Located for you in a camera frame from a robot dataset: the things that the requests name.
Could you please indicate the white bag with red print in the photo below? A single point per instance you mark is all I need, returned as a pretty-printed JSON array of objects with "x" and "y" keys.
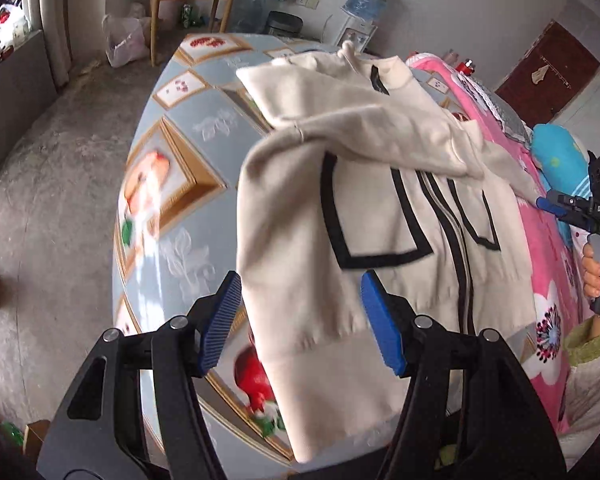
[{"x": 7, "y": 22}]

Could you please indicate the pale curtain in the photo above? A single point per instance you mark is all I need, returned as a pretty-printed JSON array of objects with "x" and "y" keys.
[{"x": 50, "y": 20}]

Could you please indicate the white water dispenser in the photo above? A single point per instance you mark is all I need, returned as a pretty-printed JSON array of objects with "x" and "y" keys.
[{"x": 352, "y": 35}]

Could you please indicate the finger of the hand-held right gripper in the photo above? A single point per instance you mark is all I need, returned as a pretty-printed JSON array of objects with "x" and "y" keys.
[
  {"x": 547, "y": 203},
  {"x": 560, "y": 194}
]

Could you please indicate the white wall outlet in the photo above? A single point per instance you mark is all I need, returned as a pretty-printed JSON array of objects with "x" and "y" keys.
[{"x": 307, "y": 1}]

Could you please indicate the person's right forearm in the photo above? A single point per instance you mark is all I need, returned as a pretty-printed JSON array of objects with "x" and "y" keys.
[{"x": 595, "y": 345}]

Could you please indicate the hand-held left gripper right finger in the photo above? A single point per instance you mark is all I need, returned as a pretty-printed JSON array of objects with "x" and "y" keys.
[{"x": 380, "y": 320}]

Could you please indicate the torn paper sticker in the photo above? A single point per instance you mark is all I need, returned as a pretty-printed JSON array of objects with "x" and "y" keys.
[{"x": 540, "y": 75}]

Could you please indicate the pink floral blanket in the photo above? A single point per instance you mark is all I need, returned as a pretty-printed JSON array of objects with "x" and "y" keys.
[{"x": 535, "y": 240}]

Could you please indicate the white plastic bag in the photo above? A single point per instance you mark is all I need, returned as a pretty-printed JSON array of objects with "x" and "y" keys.
[{"x": 125, "y": 40}]

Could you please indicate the silver cloth with lace trim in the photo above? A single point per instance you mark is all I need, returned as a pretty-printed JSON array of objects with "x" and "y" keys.
[{"x": 505, "y": 115}]

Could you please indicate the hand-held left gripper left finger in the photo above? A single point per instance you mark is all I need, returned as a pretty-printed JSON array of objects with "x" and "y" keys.
[{"x": 222, "y": 325}]

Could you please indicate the clear empty water jug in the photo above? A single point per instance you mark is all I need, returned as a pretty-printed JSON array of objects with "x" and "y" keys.
[{"x": 250, "y": 10}]

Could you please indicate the cream jacket with black trim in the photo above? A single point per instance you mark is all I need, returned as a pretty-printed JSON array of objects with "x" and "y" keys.
[{"x": 380, "y": 160}]

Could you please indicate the blue pillow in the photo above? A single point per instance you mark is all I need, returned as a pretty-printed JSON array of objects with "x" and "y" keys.
[{"x": 555, "y": 155}]

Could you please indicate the small glass jar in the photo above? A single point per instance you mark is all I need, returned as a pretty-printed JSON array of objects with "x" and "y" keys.
[{"x": 450, "y": 56}]

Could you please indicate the grey round bin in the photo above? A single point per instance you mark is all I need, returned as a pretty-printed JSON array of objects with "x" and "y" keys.
[{"x": 284, "y": 22}]

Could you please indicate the brown door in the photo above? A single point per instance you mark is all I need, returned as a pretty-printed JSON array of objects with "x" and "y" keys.
[{"x": 545, "y": 75}]

